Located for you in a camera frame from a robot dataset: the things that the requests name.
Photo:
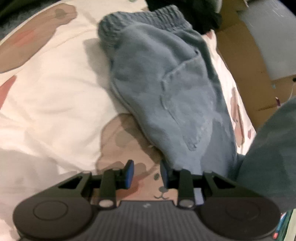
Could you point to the grey wrapped box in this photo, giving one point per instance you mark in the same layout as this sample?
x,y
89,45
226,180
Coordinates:
x,y
272,25

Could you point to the brown cardboard sheet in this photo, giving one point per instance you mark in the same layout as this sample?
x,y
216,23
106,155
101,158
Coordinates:
x,y
260,95

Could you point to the light blue denim pants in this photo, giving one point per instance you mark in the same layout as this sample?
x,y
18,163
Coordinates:
x,y
162,72

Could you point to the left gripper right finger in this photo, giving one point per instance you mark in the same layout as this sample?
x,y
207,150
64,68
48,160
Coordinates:
x,y
182,181

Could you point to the dark grey blanket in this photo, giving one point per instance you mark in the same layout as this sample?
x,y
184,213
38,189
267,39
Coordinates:
x,y
203,15

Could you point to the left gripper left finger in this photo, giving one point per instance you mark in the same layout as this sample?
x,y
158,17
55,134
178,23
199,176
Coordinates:
x,y
113,180

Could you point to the teal patterned cloth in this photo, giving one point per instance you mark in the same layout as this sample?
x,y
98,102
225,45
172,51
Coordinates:
x,y
282,227

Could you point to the cream bear print duvet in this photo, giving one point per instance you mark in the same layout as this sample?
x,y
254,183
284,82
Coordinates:
x,y
58,113

